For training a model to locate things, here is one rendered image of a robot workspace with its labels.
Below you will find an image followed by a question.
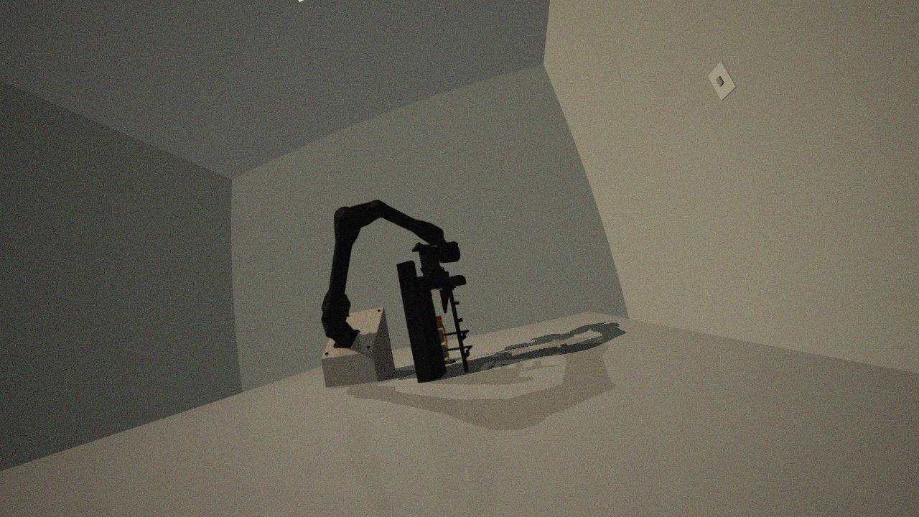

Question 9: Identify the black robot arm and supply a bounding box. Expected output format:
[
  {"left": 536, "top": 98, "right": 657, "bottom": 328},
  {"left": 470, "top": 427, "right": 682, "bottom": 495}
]
[{"left": 321, "top": 200, "right": 460, "bottom": 348}]

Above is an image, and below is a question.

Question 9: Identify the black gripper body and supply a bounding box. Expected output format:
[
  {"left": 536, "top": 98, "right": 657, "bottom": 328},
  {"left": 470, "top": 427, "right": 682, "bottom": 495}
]
[{"left": 420, "top": 261, "right": 467, "bottom": 290}]

